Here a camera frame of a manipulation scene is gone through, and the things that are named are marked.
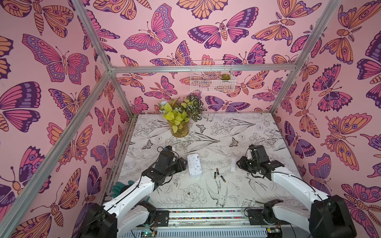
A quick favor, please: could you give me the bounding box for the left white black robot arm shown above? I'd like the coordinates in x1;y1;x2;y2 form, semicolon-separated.
72;146;188;238

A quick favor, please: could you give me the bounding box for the white wire wall basket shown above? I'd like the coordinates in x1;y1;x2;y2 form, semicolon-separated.
189;64;236;94

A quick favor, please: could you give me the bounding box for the dark patterned leaf plant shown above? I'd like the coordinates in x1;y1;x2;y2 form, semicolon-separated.
184;93;206;122

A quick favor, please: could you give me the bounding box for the teal rubber glove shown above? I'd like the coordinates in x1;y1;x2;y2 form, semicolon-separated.
111;180;135;198

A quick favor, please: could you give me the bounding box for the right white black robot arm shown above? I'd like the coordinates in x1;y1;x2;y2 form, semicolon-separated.
236;145;357;238

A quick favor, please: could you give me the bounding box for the white battery compartment cover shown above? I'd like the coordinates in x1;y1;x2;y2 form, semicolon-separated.
231;158;236;173

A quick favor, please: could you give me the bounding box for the small succulent in basket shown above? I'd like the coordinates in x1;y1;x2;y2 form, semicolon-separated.
220;73;231;81

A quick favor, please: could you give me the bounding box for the green plant in glass vase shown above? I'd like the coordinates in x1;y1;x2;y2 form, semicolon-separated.
159;100;190;138

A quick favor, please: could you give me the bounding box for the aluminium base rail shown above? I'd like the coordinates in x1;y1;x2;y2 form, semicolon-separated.
115;207;311;238

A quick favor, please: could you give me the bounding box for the white digital alarm clock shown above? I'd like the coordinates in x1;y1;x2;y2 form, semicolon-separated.
187;154;202;178

